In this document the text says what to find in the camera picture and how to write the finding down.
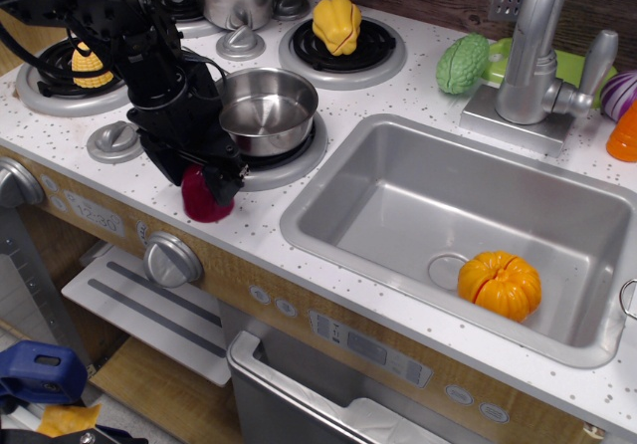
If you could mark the silver oven dial centre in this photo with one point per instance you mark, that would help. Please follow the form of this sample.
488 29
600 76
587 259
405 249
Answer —
169 263

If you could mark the orange toy carrot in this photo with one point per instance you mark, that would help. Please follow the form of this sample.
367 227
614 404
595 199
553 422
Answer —
621 143

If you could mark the back right stove burner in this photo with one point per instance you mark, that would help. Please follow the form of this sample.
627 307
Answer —
380 55

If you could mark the purple toy onion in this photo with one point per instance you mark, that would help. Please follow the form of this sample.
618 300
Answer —
618 95

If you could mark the orange toy pumpkin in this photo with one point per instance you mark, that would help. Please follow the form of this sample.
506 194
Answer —
502 283

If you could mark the grey toy sink basin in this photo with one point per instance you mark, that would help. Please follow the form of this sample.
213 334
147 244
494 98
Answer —
406 205

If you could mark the blue clamp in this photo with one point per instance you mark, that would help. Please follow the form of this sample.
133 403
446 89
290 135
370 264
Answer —
41 373

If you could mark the silver countertop knob front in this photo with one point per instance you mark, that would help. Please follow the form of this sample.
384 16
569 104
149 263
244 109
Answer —
115 143

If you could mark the silver toy faucet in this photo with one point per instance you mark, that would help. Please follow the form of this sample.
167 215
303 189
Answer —
533 108

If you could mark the silver countertop knob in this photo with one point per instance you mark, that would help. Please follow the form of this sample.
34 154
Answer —
115 143
240 45
291 10

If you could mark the red toy sweet potato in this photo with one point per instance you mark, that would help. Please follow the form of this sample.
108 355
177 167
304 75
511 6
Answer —
198 202

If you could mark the green toy bumpy vegetable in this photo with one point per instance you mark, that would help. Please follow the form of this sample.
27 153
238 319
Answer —
462 64

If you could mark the silver oven dial left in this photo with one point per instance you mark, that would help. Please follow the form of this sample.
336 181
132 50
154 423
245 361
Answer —
18 185

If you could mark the silver countertop knob back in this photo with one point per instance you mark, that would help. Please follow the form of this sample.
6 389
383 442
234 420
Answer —
291 10

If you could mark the stove burner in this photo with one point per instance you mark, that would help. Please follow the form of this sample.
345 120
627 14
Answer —
266 173
189 18
47 94
380 55

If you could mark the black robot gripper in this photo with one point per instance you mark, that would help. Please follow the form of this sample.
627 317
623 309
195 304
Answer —
177 113

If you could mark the grey oven door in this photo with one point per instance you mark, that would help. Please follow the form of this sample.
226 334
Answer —
31 306

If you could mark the back left stove burner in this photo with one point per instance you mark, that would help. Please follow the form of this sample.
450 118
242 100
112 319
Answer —
189 18

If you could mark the green toy plate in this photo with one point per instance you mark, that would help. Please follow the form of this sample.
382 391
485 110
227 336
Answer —
569 66

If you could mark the yellow cloth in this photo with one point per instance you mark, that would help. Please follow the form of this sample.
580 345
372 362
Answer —
60 420

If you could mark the front right stove burner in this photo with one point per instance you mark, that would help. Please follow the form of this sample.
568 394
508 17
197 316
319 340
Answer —
266 173

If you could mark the grey dishwasher door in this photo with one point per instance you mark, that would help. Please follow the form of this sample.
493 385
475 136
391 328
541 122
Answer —
290 394

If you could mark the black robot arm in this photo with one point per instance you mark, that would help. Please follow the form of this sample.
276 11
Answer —
129 36

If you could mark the silver countertop knob middle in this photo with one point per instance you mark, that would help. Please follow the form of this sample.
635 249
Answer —
240 45

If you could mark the silver oven dial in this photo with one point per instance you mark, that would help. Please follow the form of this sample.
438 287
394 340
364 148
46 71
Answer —
169 263
18 185

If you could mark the yellow toy bell pepper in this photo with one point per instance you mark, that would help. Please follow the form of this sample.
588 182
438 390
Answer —
337 23

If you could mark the silver wire handle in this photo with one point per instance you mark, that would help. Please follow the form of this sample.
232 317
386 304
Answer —
624 299

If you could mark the white oven shelf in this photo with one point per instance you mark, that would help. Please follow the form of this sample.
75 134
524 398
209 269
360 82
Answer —
182 323

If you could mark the small steel pan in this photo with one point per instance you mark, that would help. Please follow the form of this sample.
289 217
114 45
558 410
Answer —
267 111

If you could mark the front left stove burner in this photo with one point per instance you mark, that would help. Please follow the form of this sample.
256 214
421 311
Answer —
47 94

